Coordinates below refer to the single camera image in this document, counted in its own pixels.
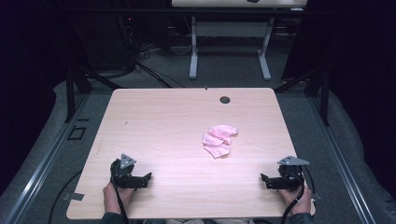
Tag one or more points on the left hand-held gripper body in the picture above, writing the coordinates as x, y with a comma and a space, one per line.
123, 175

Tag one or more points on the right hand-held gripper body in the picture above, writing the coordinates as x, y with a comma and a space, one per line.
288, 180

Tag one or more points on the person's right hand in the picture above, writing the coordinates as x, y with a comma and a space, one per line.
300, 202

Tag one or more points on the person's left hand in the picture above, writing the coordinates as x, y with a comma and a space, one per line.
112, 199

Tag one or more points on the grey tape piece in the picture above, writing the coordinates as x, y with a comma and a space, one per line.
73, 196
317, 196

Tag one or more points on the round table grommet hole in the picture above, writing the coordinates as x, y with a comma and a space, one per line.
224, 100

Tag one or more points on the black metal stand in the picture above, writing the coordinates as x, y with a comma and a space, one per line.
71, 93
324, 96

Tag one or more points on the dark equipment rack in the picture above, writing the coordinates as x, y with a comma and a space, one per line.
109, 40

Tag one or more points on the white desk with metal legs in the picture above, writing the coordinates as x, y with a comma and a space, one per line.
230, 29

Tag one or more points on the dark item on white desk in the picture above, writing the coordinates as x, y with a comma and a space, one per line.
252, 1

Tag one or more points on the aluminium floor rail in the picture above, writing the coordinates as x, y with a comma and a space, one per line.
40, 165
342, 168

